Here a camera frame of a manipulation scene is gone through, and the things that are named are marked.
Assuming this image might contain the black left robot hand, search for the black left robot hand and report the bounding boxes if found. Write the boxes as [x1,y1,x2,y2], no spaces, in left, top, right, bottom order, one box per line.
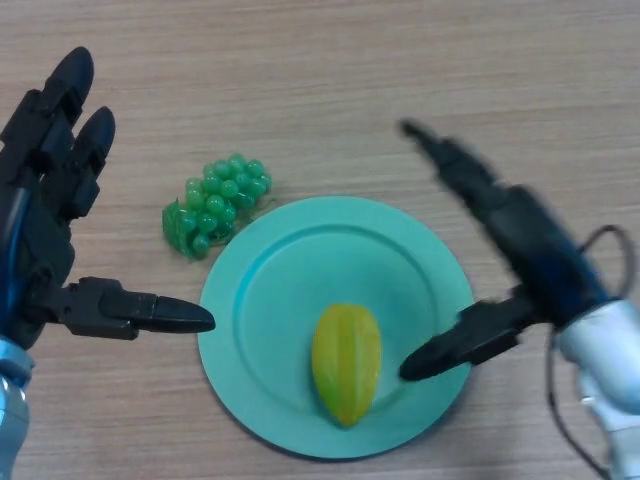
[0,46,217,351]

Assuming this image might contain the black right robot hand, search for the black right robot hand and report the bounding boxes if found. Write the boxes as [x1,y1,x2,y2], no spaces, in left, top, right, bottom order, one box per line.
[398,118,619,382]

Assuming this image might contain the yellow starfruit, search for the yellow starfruit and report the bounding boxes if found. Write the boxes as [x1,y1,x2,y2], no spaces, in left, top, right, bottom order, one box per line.
[311,302,382,429]

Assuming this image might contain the green round plate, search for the green round plate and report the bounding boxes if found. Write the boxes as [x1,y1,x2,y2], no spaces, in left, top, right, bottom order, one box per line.
[197,195,476,460]

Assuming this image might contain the green grape bunch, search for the green grape bunch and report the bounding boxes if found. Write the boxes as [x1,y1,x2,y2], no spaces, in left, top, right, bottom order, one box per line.
[161,153,275,262]

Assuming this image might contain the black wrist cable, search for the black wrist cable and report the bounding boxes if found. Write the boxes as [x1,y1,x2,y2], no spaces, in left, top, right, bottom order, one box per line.
[545,224,632,480]

